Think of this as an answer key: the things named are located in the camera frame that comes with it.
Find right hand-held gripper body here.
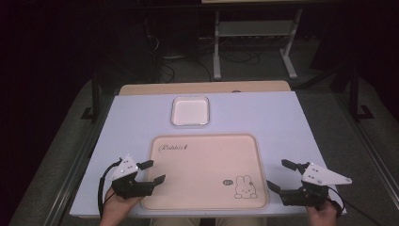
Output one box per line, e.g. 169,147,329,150
279,161,353,211

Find person's left hand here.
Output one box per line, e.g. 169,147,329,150
99,186,142,226

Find white square dish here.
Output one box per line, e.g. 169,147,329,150
169,95,211,127

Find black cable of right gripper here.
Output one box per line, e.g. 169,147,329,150
326,185,382,226

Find beige tray with rabbit print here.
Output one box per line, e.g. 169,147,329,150
140,133,269,211

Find person's right hand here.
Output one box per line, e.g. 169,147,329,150
306,199,341,226

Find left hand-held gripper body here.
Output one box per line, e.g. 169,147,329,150
109,153,157,200

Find black floor cables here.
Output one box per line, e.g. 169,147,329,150
142,17,277,84

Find white metal stand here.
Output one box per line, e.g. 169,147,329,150
212,8,305,81

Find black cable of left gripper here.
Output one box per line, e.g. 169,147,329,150
97,157,123,218

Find black metal stand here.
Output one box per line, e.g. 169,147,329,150
80,70,103,123
346,64,375,122

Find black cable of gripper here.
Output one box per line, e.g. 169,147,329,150
97,157,123,218
326,185,382,226

